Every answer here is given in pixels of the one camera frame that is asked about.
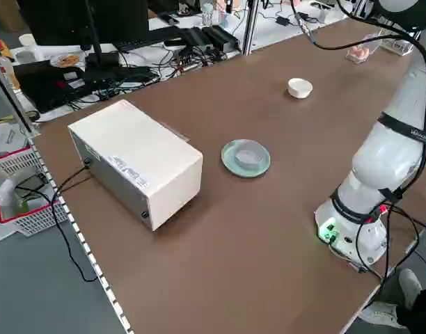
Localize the clear plastic egg carton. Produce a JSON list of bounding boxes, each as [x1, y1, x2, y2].
[[345, 33, 381, 65]]

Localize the person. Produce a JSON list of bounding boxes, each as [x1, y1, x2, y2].
[[395, 287, 426, 331]]

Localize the black monitor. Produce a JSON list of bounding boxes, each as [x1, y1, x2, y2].
[[16, 0, 150, 48]]

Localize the person's grey shoe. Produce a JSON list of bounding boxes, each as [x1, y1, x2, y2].
[[397, 267, 423, 309], [358, 299, 402, 328]]

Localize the white toaster oven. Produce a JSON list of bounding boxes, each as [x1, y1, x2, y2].
[[67, 99, 204, 232]]

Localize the black monitor stand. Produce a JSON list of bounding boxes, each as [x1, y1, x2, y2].
[[81, 0, 120, 72]]

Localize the pale green plate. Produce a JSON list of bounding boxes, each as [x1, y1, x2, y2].
[[221, 138, 271, 179]]

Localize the white paper cup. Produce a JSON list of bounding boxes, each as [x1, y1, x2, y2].
[[17, 33, 38, 48]]

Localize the red and white basket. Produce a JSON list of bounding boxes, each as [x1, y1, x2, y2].
[[0, 145, 70, 238]]

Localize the black keyboard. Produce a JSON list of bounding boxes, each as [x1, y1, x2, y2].
[[112, 26, 188, 50]]

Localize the tangled desk cables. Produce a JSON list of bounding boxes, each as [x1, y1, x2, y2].
[[94, 45, 231, 102]]

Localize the white bowl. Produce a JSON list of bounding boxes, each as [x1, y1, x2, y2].
[[287, 77, 315, 100]]

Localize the plate of cookies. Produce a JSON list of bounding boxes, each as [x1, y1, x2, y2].
[[49, 54, 81, 68]]

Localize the black oven power cable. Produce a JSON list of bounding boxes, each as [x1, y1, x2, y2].
[[49, 160, 97, 283]]

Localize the grey bowl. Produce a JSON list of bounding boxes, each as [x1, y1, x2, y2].
[[234, 140, 266, 171]]

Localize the patterned cup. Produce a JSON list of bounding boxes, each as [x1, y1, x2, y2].
[[201, 2, 214, 26]]

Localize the black ribbed box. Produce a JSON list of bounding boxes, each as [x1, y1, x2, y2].
[[180, 26, 214, 53], [201, 24, 241, 53]]

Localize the aluminium frame post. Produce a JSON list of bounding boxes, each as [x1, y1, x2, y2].
[[241, 0, 260, 56]]

